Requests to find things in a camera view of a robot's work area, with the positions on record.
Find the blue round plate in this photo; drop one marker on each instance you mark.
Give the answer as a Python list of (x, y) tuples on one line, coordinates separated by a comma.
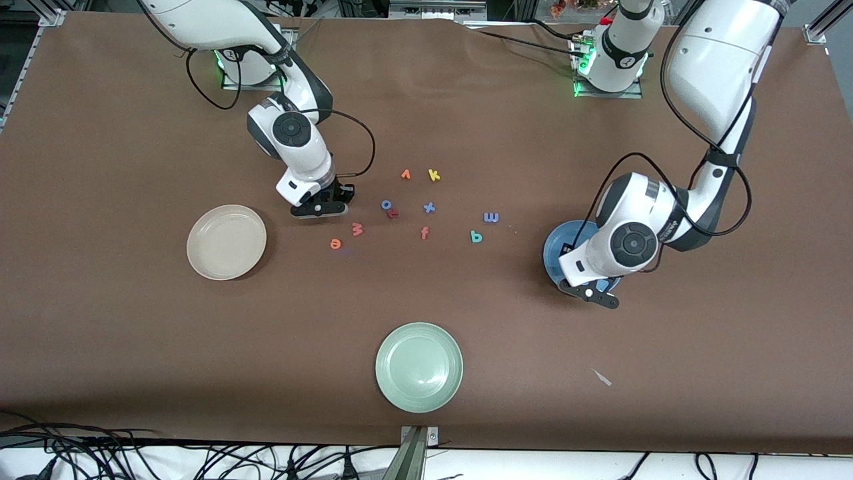
[(558, 243)]

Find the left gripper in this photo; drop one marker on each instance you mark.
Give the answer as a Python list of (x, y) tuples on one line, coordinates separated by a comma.
[(566, 248)]

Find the brown paper table cover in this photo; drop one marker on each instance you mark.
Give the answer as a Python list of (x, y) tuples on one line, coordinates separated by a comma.
[(133, 333)]

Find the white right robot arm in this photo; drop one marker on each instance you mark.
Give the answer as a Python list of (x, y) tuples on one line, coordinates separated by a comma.
[(200, 23)]

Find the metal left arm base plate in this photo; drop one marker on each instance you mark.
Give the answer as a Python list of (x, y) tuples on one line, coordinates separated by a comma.
[(623, 94)]

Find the aluminium frame profile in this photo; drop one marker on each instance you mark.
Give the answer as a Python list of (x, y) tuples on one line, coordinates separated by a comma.
[(52, 16), (436, 8), (823, 26)]

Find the small grey tape scrap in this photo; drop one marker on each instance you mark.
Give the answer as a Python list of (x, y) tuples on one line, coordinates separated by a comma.
[(602, 378)]

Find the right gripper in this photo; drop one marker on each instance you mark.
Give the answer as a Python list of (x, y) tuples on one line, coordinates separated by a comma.
[(338, 194)]

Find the beige round plate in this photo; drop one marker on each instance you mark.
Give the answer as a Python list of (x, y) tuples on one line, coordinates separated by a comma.
[(226, 242)]

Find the pale green round plate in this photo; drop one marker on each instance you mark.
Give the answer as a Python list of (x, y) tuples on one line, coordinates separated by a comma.
[(419, 367)]

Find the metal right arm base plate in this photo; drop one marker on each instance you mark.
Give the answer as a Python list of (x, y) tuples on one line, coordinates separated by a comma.
[(233, 84)]

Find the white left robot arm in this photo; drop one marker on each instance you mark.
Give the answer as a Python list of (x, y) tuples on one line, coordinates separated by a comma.
[(713, 73)]

